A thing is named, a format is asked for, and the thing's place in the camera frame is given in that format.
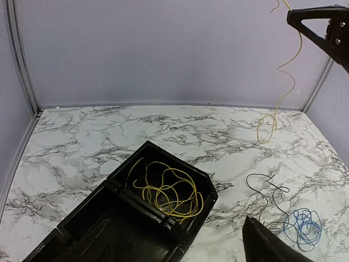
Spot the black compartment tray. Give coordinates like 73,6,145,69
26,141,218,261

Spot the right aluminium corner post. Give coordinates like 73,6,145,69
300,56,334,114

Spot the blue cable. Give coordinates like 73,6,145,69
282,209,322,252

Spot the left aluminium corner post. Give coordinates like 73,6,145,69
3,0,41,118

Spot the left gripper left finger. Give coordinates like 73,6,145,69
65,217,152,261

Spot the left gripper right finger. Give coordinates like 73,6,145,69
242,216,312,262

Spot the aluminium corner post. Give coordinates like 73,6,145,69
300,56,334,114
3,0,41,118

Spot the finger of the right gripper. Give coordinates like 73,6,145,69
287,20,348,73
286,5,348,22

